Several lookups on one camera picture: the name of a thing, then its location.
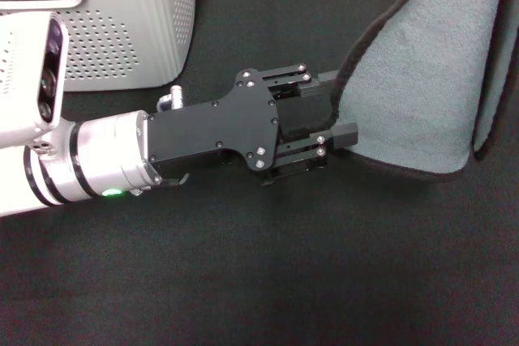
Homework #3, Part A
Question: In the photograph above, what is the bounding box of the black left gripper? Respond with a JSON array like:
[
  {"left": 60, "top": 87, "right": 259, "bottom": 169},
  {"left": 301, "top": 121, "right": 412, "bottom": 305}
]
[{"left": 147, "top": 62, "right": 338, "bottom": 173}]

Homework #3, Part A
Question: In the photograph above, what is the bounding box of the gray yellow towel black trim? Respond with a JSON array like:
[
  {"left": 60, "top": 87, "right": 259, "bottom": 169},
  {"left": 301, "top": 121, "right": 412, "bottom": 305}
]
[{"left": 328, "top": 0, "right": 519, "bottom": 184}]

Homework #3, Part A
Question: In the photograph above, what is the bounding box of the gray perforated storage box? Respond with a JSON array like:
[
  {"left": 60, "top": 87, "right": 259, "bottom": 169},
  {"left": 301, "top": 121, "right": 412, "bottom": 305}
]
[{"left": 0, "top": 0, "right": 196, "bottom": 94}]

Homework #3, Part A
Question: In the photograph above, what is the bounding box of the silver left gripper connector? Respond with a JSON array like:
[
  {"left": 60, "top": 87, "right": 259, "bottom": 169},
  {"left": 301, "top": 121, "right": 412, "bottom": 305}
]
[{"left": 157, "top": 84, "right": 187, "bottom": 114}]

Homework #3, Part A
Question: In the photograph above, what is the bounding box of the black tablecloth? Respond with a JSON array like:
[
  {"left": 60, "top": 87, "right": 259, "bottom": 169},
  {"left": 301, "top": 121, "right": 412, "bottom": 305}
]
[{"left": 0, "top": 0, "right": 519, "bottom": 346}]

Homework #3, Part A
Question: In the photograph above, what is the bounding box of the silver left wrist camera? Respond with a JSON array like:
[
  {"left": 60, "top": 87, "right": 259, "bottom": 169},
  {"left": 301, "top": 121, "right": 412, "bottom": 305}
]
[{"left": 0, "top": 11, "right": 71, "bottom": 149}]

